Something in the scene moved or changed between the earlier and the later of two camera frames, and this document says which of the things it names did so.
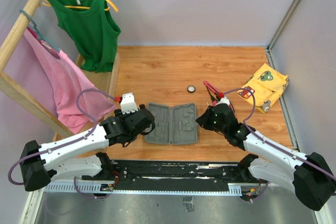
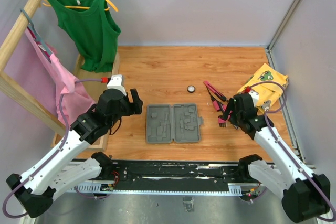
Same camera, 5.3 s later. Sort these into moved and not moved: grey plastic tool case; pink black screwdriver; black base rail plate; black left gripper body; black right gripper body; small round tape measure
Moved: black left gripper body; black right gripper body
Not moved: small round tape measure; black base rail plate; pink black screwdriver; grey plastic tool case
